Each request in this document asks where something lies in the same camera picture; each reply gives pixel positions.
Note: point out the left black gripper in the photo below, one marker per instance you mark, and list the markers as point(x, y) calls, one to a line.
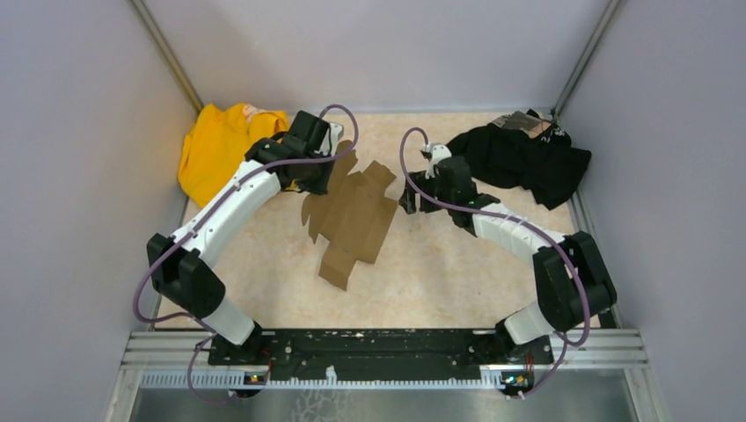
point(318, 187)

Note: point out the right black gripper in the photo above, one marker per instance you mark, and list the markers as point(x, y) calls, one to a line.
point(418, 178)

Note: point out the brown cardboard box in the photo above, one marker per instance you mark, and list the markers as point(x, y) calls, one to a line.
point(354, 217)

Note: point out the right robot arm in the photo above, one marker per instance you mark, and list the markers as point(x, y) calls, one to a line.
point(571, 279)

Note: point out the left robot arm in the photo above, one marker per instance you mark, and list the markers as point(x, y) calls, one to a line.
point(182, 264)

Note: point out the black shirt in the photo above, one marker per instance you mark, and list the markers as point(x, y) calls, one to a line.
point(523, 149)

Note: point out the yellow shirt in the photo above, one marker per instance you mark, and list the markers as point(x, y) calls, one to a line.
point(215, 146)

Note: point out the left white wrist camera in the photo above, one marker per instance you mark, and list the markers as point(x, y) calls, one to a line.
point(334, 134)

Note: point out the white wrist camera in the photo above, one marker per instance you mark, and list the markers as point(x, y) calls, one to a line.
point(334, 134)
point(434, 152)

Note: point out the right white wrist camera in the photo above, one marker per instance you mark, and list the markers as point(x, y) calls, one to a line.
point(434, 152)

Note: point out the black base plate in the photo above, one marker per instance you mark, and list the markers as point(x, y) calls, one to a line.
point(378, 355)

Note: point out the aluminium frame rail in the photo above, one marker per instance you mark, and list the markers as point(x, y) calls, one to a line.
point(178, 358)

